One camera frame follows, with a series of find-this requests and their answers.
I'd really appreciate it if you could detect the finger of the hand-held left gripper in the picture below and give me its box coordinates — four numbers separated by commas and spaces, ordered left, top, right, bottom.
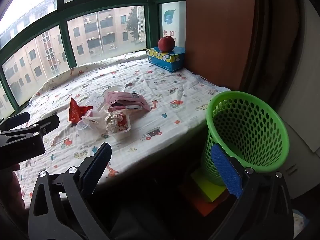
0, 112, 30, 131
0, 114, 60, 170

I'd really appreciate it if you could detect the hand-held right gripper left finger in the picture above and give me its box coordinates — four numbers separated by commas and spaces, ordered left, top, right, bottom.
28, 142, 112, 240

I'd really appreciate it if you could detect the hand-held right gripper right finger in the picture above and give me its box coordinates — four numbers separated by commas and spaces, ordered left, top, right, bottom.
207, 143, 293, 240

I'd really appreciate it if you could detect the red snack packet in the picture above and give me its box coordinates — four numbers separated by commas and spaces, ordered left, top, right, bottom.
69, 97, 93, 127

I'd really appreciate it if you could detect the small clear plastic cup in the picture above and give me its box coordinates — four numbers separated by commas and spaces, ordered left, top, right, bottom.
76, 120, 93, 136

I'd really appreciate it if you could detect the green plastic mesh basket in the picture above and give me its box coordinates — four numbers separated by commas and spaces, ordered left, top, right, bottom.
201, 91, 290, 187

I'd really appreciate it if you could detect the clear tray with red label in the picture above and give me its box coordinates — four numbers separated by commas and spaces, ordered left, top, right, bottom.
106, 112, 132, 137

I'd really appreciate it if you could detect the paper ball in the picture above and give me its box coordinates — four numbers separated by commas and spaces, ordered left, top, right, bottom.
104, 111, 125, 133

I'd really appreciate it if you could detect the pink packet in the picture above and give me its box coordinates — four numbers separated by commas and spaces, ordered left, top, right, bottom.
104, 91, 152, 112

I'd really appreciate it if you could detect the white plastic lid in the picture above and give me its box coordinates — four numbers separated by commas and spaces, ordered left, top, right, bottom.
102, 85, 125, 97

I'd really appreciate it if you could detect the yellow-green box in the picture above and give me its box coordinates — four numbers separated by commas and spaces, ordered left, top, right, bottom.
190, 167, 228, 203

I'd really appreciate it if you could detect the orange box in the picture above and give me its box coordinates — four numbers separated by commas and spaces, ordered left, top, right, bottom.
179, 180, 233, 217

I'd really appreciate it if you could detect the printed cloth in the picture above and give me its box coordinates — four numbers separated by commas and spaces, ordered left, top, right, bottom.
293, 209, 306, 239

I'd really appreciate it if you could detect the printed blanket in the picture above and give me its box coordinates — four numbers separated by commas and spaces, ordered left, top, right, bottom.
14, 54, 231, 205

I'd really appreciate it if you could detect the apartment building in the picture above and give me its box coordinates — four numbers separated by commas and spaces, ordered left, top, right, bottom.
0, 0, 140, 100

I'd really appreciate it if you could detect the blue spotted tissue box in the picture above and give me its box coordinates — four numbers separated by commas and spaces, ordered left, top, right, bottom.
146, 46, 186, 73

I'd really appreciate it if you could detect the tree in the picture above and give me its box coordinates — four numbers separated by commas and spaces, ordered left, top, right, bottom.
126, 6, 139, 42

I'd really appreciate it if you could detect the white louvred shutter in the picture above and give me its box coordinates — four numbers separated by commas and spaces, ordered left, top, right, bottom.
137, 5, 146, 42

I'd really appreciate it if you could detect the red apple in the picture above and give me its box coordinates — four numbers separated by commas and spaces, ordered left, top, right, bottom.
157, 36, 175, 53

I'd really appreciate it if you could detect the brown wooden panel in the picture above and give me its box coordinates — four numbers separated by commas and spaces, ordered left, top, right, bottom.
186, 0, 255, 92

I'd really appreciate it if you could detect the white sign with blue leaf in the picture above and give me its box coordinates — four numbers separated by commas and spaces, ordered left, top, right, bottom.
161, 1, 187, 48

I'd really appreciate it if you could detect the green window frame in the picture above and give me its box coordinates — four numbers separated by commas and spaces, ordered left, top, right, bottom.
0, 0, 187, 120

